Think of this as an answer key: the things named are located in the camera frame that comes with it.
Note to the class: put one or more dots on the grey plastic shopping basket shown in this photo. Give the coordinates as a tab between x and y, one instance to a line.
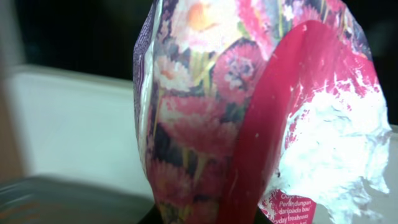
40	200

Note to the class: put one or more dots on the pink purple floral pad pack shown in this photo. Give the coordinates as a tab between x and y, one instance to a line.
249	110

